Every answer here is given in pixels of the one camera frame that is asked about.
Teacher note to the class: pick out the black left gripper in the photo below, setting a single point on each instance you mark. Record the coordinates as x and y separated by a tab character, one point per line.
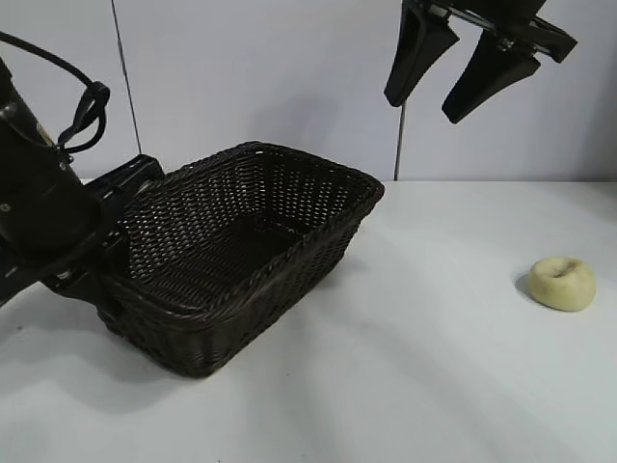
125	176

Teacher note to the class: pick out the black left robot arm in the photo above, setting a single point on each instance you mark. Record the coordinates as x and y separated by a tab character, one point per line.
34	193

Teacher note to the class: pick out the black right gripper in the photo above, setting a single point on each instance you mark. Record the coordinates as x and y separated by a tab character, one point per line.
525	24

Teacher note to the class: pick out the dark brown woven basket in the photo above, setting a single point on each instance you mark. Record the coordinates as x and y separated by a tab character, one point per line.
241	241

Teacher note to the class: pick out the pale yellow egg yolk pastry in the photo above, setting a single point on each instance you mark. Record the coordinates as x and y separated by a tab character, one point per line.
561	287

